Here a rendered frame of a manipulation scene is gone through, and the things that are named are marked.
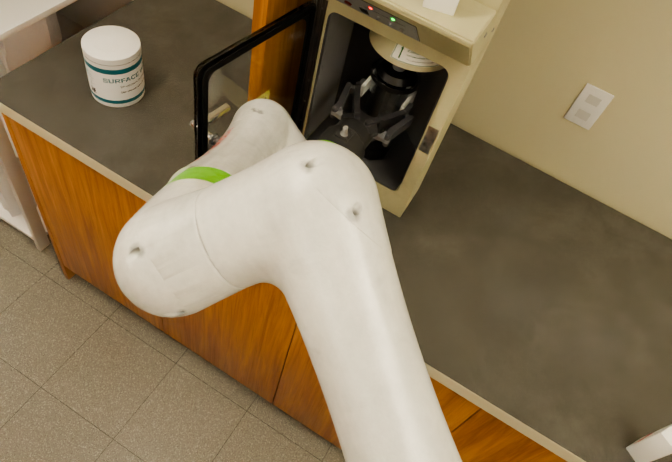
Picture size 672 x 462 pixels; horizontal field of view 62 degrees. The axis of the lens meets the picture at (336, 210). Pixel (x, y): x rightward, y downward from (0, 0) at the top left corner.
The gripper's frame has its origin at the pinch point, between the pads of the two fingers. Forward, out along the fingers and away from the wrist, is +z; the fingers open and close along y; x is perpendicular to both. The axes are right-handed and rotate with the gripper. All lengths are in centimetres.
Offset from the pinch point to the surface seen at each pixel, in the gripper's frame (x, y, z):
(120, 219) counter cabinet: 51, 50, -36
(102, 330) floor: 120, 60, -44
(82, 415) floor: 120, 44, -69
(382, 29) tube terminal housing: -18.9, 2.9, -8.8
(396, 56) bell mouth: -13.8, -0.8, -7.1
